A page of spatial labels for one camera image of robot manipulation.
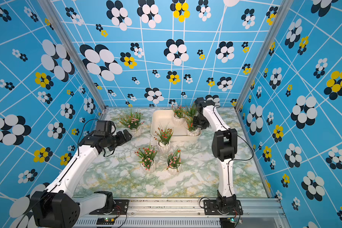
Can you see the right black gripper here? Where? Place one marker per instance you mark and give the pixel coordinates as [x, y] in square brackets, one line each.
[197, 125]

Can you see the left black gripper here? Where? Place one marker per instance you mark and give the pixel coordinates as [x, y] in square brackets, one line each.
[122, 138]

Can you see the red flower pot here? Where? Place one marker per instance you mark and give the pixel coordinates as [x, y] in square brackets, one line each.
[192, 129]
[163, 138]

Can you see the orange flower pot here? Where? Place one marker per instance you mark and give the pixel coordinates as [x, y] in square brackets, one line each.
[191, 111]

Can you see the small pink flower pot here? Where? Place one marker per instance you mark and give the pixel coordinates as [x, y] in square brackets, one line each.
[178, 115]

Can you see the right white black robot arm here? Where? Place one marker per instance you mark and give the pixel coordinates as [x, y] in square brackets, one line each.
[224, 149]

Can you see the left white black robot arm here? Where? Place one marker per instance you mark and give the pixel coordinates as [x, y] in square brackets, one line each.
[55, 207]

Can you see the cream plastic storage box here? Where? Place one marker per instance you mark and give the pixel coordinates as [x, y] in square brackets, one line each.
[165, 119]

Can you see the left green circuit board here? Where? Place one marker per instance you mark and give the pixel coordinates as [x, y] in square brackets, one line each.
[105, 221]

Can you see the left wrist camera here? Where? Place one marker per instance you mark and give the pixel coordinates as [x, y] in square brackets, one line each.
[104, 128]

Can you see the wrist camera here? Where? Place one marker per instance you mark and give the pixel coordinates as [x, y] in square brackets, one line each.
[200, 103]
[104, 128]

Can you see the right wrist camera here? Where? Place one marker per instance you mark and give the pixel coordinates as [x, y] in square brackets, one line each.
[200, 103]

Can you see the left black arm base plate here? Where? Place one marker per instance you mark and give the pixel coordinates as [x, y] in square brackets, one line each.
[118, 207]

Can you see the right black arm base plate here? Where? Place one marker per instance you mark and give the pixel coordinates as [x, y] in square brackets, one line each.
[212, 207]

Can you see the aluminium front rail frame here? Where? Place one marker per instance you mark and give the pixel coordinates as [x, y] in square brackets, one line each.
[188, 213]

